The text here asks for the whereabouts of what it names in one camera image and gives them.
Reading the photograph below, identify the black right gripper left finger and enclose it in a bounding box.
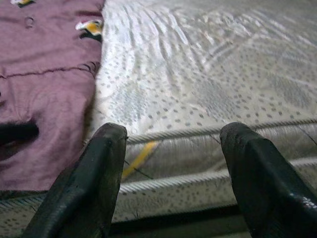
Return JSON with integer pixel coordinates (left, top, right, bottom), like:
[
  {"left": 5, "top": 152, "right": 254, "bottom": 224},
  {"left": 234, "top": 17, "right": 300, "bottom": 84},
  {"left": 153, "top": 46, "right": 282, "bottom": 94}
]
[{"left": 21, "top": 122, "right": 128, "bottom": 238}]

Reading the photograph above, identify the purple blanket with penguin prints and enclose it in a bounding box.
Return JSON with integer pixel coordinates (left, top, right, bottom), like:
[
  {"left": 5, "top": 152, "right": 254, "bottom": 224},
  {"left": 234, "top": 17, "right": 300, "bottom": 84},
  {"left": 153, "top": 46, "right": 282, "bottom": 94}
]
[{"left": 0, "top": 0, "right": 105, "bottom": 193}]

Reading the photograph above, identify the white quilted mattress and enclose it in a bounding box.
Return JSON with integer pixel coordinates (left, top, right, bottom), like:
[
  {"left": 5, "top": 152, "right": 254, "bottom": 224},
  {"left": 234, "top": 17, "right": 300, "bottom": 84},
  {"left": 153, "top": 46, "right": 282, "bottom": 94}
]
[{"left": 0, "top": 0, "right": 317, "bottom": 238}]

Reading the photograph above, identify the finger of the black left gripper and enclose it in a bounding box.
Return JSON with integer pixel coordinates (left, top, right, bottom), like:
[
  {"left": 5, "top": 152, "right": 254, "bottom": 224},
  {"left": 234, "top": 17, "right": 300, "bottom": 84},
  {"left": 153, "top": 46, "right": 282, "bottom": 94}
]
[{"left": 0, "top": 120, "right": 40, "bottom": 147}]

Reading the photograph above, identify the dark bed base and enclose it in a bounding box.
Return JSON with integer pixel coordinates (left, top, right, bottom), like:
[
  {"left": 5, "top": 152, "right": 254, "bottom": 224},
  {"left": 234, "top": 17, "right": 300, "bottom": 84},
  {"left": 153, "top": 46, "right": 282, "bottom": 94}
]
[{"left": 108, "top": 204, "right": 251, "bottom": 234}]

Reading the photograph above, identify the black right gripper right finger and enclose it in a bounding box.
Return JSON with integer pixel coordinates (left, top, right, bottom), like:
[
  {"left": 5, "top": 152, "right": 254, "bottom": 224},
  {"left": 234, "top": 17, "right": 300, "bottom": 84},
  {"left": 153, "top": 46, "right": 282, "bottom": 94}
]
[{"left": 219, "top": 121, "right": 317, "bottom": 238}]

